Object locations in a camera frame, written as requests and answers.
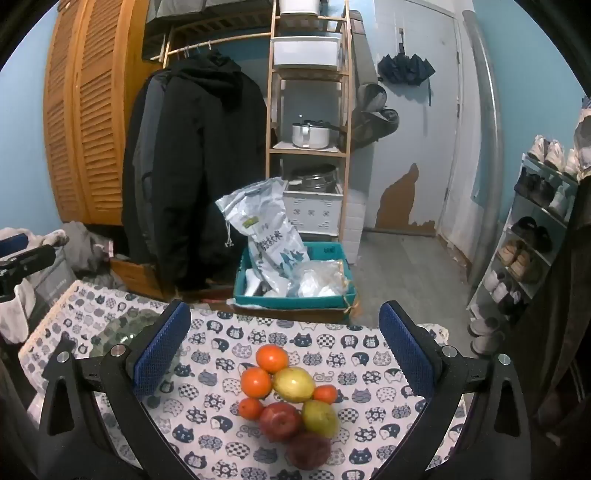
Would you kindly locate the wooden shelf rack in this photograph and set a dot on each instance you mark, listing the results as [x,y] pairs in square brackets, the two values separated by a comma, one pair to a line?
[272,115]

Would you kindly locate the medium orange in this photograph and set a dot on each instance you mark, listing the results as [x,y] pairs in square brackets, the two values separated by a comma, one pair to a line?
[272,358]

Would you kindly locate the black hooded coat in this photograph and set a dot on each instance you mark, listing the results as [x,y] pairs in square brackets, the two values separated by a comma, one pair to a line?
[207,161]

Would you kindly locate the dark red apple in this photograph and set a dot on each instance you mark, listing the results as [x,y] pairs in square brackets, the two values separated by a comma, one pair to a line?
[309,451]

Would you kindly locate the metal pipe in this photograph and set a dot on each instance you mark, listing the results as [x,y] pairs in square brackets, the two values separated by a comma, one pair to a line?
[489,138]

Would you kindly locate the white rice bag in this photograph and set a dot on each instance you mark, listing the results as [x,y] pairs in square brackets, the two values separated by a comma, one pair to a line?
[268,230]

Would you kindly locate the pale shoe rack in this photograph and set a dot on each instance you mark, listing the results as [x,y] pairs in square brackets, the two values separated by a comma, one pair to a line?
[545,217]

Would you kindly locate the clear glass plate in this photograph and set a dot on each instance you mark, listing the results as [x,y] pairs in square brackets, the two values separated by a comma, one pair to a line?
[120,325]

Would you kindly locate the teal cardboard box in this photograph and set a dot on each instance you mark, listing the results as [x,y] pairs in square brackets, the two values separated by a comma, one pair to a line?
[295,302]

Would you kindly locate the white lattice basket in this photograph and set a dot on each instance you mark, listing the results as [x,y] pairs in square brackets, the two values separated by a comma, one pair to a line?
[311,212]

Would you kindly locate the wooden louvered wardrobe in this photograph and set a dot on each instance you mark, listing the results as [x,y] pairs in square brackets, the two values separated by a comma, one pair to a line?
[92,115]

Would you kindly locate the grey hanging backpack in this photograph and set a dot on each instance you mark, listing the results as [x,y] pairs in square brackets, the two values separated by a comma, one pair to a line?
[374,115]

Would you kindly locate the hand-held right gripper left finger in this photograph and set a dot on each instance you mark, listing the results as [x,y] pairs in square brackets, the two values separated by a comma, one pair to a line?
[161,350]

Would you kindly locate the white storage box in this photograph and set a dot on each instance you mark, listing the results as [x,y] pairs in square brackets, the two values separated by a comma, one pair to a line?
[307,50]

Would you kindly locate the steel steamer pot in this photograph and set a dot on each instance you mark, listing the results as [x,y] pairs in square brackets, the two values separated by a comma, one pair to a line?
[314,180]

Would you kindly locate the grey jacket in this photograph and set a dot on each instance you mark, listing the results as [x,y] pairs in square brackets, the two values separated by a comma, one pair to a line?
[141,138]

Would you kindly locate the green pear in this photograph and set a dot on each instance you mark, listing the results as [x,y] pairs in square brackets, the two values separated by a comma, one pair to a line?
[320,417]

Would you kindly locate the large orange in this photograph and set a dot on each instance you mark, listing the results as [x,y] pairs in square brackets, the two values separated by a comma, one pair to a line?
[256,382]

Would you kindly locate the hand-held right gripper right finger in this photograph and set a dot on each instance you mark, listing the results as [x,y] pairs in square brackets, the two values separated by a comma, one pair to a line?
[407,355]

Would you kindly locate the grey tote bag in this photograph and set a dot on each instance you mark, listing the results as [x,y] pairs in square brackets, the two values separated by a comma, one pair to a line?
[51,286]

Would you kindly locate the dark folded umbrella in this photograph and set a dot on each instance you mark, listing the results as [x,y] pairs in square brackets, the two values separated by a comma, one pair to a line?
[406,69]

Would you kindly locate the wooden drawer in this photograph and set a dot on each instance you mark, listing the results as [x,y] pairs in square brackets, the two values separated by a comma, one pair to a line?
[138,277]

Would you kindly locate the grey crumpled clothing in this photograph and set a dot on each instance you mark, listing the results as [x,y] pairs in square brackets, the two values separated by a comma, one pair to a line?
[87,249]

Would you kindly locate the group of shoes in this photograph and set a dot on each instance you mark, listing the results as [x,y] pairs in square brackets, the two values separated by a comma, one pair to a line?
[521,265]

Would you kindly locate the pale blue door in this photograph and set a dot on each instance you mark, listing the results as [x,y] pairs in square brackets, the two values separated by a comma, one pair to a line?
[415,138]

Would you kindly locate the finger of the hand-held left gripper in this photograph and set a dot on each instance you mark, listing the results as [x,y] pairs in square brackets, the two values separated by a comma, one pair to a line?
[13,242]
[30,261]

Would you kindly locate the white cooking pot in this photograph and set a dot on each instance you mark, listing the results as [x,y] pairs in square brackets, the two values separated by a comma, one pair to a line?
[309,134]

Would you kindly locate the wooden clothes rail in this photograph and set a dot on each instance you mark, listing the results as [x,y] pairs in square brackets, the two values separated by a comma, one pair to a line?
[217,44]

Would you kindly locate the small orange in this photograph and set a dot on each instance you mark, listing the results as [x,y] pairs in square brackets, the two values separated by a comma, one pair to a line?
[250,408]
[325,393]

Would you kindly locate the clear plastic bag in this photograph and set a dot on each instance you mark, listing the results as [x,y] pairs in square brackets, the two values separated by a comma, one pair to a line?
[318,277]

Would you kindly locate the yellow lemon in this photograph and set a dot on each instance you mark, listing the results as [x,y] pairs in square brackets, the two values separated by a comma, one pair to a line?
[293,384]

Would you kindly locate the cat print tablecloth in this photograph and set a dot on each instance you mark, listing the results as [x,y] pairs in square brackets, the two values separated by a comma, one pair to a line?
[369,369]

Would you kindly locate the white cloth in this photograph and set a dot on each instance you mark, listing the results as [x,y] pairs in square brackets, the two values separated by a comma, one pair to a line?
[18,314]

